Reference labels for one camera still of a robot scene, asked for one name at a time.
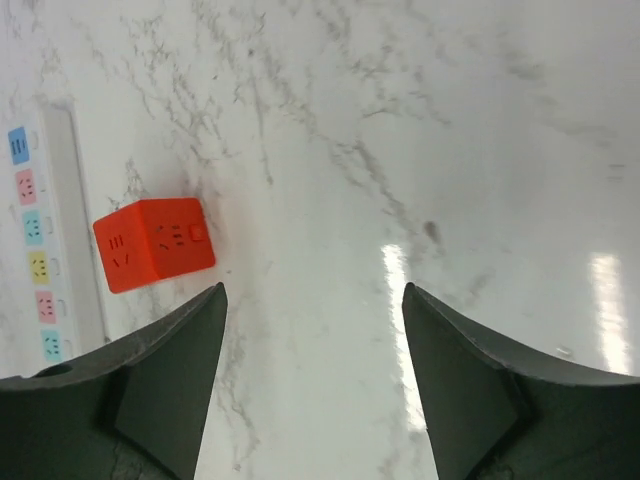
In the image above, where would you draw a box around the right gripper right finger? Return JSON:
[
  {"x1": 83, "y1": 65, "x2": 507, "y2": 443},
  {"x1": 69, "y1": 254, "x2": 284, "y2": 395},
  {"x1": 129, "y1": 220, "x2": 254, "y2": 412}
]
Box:
[{"x1": 402, "y1": 283, "x2": 639, "y2": 479}]

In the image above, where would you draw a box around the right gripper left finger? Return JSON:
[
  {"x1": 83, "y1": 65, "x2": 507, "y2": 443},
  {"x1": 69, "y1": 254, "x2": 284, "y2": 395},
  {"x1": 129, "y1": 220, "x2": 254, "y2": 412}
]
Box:
[{"x1": 1, "y1": 284, "x2": 228, "y2": 479}]

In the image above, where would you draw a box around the white power strip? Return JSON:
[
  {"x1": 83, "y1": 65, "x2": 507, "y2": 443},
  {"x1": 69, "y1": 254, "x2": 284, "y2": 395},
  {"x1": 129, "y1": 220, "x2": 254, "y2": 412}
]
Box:
[{"x1": 1, "y1": 101, "x2": 107, "y2": 378}]

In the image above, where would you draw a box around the red cube socket adapter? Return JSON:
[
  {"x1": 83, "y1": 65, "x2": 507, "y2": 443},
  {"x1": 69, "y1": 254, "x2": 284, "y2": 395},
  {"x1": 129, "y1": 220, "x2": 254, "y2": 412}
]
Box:
[{"x1": 93, "y1": 197, "x2": 216, "y2": 294}]

